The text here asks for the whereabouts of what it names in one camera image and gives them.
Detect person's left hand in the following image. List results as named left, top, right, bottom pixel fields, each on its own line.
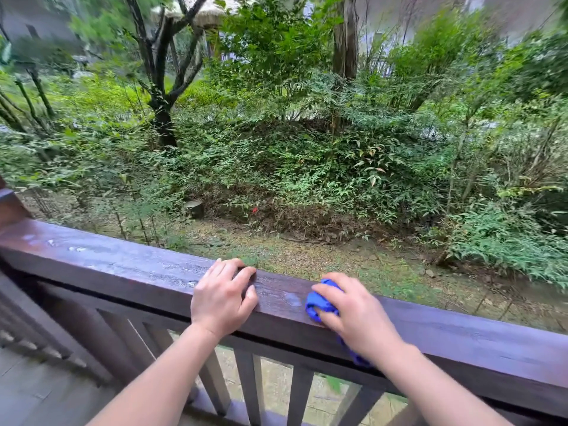
left=191, top=258, right=259, bottom=340

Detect person's right hand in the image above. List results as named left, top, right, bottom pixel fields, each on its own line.
left=311, top=272, right=404, bottom=364

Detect blue cleaning cloth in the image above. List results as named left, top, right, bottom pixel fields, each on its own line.
left=305, top=279, right=373, bottom=369

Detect person's left forearm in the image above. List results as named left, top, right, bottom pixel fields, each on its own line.
left=86, top=323, right=221, bottom=426

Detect person's right forearm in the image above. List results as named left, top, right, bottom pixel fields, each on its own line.
left=370, top=343, right=514, bottom=426

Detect dark wooden balcony railing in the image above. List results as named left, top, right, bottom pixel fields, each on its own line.
left=0, top=175, right=568, bottom=426

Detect green shrub thicket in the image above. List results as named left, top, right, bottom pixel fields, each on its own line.
left=0, top=0, right=568, bottom=291

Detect dark forked tree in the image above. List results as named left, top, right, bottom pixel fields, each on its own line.
left=121, top=0, right=213, bottom=149

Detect tall straight tree trunk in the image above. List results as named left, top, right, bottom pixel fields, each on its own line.
left=332, top=0, right=359, bottom=83

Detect bamboo stalks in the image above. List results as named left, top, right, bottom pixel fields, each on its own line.
left=0, top=66, right=57, bottom=134

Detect thatched roof hut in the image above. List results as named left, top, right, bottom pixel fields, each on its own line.
left=150, top=0, right=233, bottom=30

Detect pale building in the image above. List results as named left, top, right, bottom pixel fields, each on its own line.
left=355, top=0, right=561, bottom=46

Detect grey building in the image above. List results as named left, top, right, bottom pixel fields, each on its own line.
left=0, top=0, right=86, bottom=56

